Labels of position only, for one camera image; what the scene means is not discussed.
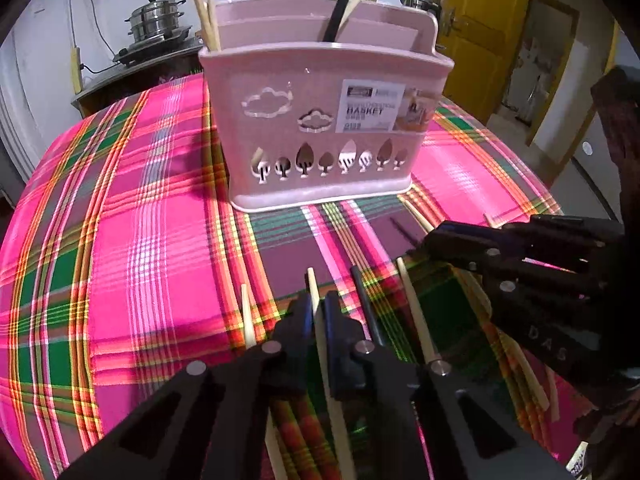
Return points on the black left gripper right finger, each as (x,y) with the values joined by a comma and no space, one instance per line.
(364,372)

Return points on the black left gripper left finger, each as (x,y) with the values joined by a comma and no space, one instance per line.
(246,388)

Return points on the pink plaid tablecloth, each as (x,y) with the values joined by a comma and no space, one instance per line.
(124,260)

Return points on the pink plastic utensil basket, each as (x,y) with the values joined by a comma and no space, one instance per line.
(302,120)

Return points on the yellow wooden door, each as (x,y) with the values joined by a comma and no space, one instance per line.
(481,37)

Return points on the white electric kettle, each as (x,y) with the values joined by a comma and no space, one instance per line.
(421,5)

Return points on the portable gas stove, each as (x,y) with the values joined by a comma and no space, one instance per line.
(153,47)

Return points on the stainless steel steamer pot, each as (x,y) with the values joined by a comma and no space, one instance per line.
(156,18)

